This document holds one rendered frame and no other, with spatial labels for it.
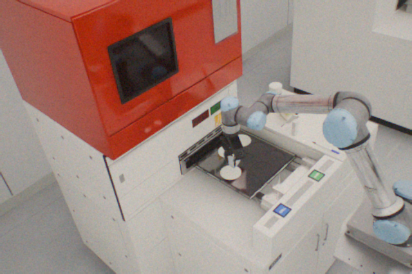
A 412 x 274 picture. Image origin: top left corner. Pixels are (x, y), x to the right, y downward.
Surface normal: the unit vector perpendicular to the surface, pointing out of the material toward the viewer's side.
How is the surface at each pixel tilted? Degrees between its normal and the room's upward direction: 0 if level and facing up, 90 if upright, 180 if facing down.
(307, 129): 0
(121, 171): 90
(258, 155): 0
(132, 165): 90
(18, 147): 90
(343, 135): 81
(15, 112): 90
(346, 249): 0
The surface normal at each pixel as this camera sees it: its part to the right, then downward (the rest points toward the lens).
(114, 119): 0.73, 0.38
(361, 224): -0.07, -0.80
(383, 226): -0.52, 0.62
